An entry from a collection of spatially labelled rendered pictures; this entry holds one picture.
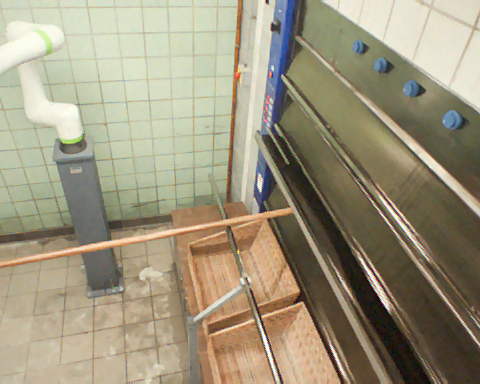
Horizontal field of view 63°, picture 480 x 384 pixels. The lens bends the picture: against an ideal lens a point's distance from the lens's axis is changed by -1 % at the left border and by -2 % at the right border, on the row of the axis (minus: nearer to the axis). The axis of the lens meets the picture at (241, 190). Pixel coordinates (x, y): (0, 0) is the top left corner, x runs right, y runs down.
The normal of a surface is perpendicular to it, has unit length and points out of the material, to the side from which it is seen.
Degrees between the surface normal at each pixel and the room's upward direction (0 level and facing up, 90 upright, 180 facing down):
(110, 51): 90
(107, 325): 0
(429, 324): 70
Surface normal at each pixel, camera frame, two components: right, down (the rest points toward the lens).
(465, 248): -0.87, -0.15
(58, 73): 0.25, 0.63
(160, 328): 0.07, -0.77
